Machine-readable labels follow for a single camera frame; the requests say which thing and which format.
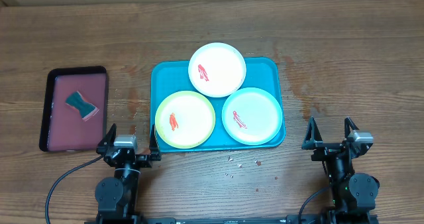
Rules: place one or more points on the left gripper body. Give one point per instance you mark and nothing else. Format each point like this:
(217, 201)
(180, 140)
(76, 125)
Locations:
(142, 161)

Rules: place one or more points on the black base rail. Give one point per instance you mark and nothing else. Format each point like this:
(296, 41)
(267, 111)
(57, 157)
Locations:
(289, 219)

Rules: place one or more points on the white plate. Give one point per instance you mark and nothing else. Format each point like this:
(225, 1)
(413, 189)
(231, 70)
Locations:
(217, 69)

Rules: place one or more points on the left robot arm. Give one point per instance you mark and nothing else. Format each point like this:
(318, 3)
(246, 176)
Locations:
(116, 196)

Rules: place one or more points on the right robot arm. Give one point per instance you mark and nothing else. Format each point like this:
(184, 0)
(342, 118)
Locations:
(354, 194)

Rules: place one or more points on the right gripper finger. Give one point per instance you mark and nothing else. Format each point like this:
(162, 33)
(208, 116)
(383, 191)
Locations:
(313, 139)
(349, 126)

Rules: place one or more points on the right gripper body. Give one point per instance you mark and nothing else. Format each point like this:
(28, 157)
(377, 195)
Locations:
(326, 153)

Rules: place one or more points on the green and pink sponge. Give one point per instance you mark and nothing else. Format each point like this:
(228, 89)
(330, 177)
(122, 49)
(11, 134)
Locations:
(85, 109)

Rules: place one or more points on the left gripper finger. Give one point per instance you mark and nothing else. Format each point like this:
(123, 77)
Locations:
(155, 154)
(107, 141)

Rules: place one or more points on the blue plastic tray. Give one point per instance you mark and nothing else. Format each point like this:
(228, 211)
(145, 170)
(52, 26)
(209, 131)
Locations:
(172, 76)

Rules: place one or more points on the black tray with red water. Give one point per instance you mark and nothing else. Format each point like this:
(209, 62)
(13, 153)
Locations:
(62, 127)

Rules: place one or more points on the yellow-green rimmed plate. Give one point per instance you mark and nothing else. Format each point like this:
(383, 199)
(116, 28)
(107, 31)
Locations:
(185, 119)

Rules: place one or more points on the light blue rimmed plate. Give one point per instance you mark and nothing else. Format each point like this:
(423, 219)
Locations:
(252, 116)

